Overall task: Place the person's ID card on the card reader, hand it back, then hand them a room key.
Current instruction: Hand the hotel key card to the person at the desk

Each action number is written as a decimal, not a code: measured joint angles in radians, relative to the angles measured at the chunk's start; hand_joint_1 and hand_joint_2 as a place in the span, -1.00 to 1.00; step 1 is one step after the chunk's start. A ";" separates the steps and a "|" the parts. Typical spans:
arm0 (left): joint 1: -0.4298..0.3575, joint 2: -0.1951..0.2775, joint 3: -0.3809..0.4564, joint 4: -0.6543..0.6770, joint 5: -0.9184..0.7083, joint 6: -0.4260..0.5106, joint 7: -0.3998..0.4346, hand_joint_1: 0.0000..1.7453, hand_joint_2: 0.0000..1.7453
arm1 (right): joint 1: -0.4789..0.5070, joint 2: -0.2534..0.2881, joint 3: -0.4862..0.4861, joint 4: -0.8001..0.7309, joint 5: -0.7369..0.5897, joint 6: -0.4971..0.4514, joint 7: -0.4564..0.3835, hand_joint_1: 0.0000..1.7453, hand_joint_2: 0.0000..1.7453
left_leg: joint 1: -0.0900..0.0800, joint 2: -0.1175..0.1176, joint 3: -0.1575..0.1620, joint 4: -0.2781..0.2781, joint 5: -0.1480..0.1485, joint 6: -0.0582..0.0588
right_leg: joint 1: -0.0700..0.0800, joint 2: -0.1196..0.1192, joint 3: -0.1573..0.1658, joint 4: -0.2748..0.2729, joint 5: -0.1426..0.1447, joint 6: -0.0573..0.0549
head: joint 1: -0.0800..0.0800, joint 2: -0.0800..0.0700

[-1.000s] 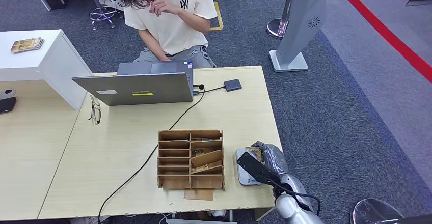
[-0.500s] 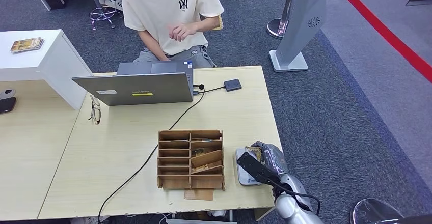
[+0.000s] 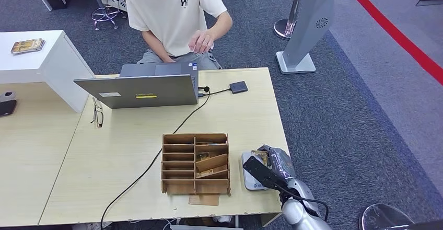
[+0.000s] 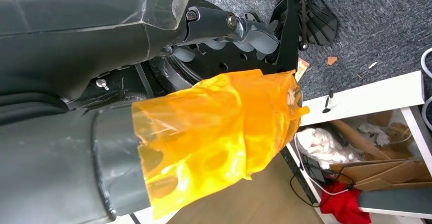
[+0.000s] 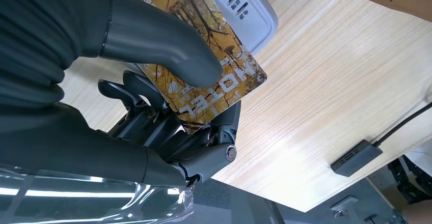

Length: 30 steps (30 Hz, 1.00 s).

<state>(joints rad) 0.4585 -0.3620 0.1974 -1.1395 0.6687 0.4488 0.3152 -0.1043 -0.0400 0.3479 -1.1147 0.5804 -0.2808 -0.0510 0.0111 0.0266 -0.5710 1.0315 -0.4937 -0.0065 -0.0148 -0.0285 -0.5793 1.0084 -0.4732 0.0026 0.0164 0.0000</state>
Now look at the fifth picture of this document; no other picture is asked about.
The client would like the white card reader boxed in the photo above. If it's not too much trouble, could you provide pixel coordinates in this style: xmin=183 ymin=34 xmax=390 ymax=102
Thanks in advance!
xmin=202 ymin=0 xmax=280 ymax=55

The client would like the small black USB hub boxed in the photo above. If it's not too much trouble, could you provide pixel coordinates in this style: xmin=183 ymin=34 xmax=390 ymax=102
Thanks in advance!
xmin=331 ymin=139 xmax=384 ymax=178

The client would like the short black hub cable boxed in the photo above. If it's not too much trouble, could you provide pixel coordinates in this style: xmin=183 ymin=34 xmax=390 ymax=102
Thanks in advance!
xmin=372 ymin=101 xmax=432 ymax=147

